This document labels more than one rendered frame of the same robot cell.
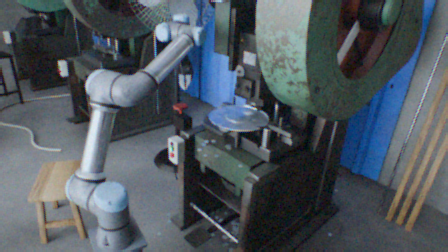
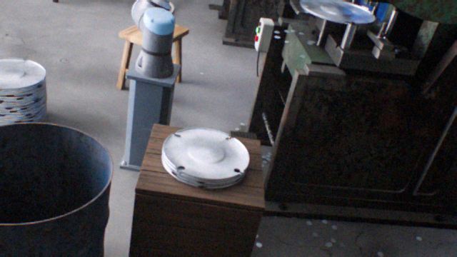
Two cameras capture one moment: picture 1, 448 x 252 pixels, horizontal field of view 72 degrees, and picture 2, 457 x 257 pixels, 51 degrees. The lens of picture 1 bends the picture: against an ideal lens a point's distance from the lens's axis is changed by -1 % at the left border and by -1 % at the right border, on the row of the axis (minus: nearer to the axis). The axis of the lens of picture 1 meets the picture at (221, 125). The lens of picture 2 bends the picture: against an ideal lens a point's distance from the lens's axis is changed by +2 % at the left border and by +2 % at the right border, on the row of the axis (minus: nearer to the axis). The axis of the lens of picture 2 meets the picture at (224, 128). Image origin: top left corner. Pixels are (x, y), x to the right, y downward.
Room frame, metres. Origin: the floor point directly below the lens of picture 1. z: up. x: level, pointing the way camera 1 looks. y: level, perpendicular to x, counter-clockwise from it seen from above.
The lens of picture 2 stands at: (-0.37, -0.80, 1.29)
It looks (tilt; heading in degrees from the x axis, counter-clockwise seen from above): 31 degrees down; 33
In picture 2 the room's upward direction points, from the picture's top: 12 degrees clockwise
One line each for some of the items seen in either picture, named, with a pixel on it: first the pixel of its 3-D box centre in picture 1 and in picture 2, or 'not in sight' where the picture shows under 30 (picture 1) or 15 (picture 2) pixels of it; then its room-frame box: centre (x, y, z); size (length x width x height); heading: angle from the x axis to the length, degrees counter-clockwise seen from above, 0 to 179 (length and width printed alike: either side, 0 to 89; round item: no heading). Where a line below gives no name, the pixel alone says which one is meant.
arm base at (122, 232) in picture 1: (115, 227); (156, 58); (0.90, 0.39, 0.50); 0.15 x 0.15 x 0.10
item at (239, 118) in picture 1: (238, 117); (337, 10); (1.38, -0.08, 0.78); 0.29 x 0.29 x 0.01
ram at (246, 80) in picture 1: (255, 63); not in sight; (1.44, -0.14, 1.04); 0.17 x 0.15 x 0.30; 134
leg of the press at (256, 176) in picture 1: (305, 178); (397, 126); (1.37, -0.46, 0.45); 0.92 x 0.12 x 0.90; 134
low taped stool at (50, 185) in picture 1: (64, 200); (153, 58); (1.42, 0.90, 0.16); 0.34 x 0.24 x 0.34; 16
